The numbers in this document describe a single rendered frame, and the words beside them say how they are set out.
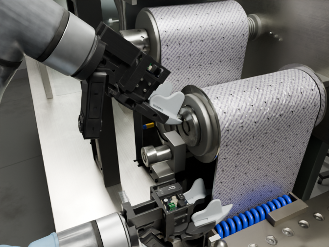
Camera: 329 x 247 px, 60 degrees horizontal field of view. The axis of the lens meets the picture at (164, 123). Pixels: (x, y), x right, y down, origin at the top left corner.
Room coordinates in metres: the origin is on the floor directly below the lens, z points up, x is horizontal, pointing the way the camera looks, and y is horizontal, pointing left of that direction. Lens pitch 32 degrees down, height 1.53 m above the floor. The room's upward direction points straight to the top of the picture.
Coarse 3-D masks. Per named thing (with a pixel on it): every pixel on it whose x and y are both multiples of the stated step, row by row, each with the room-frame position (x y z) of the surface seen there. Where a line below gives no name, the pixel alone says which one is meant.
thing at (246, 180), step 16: (272, 144) 0.45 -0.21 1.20; (288, 144) 0.47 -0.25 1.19; (304, 144) 0.49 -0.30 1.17; (224, 160) 0.40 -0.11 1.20; (240, 160) 0.41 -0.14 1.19; (256, 160) 0.43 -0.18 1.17; (272, 160) 0.45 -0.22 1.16; (288, 160) 0.47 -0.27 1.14; (224, 176) 0.40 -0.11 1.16; (240, 176) 0.42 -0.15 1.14; (256, 176) 0.44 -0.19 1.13; (272, 176) 0.46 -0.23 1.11; (288, 176) 0.48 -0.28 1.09; (224, 192) 0.40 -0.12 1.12; (240, 192) 0.42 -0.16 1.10; (256, 192) 0.44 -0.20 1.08; (272, 192) 0.46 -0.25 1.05; (288, 192) 0.49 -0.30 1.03; (240, 208) 0.43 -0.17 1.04
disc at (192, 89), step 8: (184, 88) 0.49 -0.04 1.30; (192, 88) 0.46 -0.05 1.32; (200, 88) 0.44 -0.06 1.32; (200, 96) 0.43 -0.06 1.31; (208, 104) 0.41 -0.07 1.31; (208, 112) 0.41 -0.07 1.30; (216, 120) 0.39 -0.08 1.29; (216, 128) 0.39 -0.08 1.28; (216, 136) 0.38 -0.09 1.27; (216, 144) 0.38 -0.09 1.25; (208, 152) 0.40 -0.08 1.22; (216, 152) 0.38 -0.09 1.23; (200, 160) 0.42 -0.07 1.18; (208, 160) 0.40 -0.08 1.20
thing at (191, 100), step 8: (192, 96) 0.45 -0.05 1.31; (184, 104) 0.46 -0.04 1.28; (192, 104) 0.44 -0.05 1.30; (200, 104) 0.42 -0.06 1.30; (200, 112) 0.41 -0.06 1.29; (200, 120) 0.41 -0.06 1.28; (208, 120) 0.40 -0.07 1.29; (208, 128) 0.39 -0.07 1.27; (208, 136) 0.39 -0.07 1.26; (200, 144) 0.41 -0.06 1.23; (208, 144) 0.39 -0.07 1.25; (192, 152) 0.43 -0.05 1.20; (200, 152) 0.40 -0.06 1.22
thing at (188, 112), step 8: (184, 112) 0.44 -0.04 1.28; (192, 112) 0.43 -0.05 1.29; (184, 120) 0.45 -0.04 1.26; (192, 120) 0.42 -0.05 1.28; (184, 128) 0.44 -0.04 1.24; (192, 128) 0.41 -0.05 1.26; (200, 128) 0.41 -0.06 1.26; (184, 136) 0.44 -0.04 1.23; (192, 136) 0.41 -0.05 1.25; (200, 136) 0.41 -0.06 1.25; (192, 144) 0.41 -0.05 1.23
